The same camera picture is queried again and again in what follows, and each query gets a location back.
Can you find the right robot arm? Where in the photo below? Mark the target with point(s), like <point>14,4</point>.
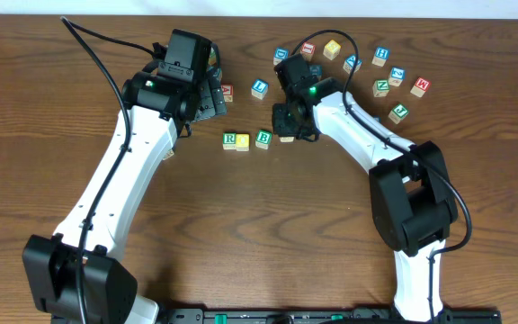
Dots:
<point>413,202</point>

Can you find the blue 2 wooden block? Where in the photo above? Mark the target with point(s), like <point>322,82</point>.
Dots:
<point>396,76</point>

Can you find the blue D wooden block upper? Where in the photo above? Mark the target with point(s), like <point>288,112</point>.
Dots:
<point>279,55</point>

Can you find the red A wooden block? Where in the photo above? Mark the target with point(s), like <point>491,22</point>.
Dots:
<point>228,92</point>

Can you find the blue L wooden block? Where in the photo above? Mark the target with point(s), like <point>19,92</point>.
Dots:
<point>259,89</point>

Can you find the yellow top wooden block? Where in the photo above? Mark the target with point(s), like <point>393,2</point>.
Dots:
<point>331,50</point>

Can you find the yellow O wooden block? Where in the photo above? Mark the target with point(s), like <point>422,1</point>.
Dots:
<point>242,142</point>
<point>286,139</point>

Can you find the green N wooden block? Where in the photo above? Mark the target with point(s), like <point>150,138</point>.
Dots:
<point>380,88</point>

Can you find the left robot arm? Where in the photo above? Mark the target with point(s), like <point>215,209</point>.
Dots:
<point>77,275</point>

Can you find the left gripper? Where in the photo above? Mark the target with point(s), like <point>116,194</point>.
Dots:
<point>211,96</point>

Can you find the green B wooden block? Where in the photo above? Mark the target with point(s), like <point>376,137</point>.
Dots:
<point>263,139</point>

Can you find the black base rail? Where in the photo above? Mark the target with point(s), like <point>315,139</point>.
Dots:
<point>358,315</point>

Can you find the green R wooden block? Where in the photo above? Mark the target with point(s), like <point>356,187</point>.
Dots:
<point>229,141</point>

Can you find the blue X wooden block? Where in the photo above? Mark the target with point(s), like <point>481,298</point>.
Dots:
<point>351,64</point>

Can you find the green 4 wooden block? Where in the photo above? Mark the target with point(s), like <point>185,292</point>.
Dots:
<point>168,154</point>

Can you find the blue d wooden block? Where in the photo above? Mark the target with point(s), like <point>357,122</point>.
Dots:
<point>279,55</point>
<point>316,70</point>

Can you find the blue D wooden block lower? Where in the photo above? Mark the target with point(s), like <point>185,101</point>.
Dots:
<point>316,70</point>

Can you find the red M wooden block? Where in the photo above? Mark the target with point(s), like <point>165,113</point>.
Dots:
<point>420,87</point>

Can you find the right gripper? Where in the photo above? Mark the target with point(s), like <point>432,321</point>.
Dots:
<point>280,129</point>

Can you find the blue H wooden block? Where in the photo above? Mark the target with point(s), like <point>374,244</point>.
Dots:
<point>380,56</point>

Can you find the green J wooden block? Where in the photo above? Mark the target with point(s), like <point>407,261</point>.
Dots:
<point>398,113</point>

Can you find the red I wooden block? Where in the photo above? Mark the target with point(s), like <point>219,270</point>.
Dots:
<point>307,50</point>

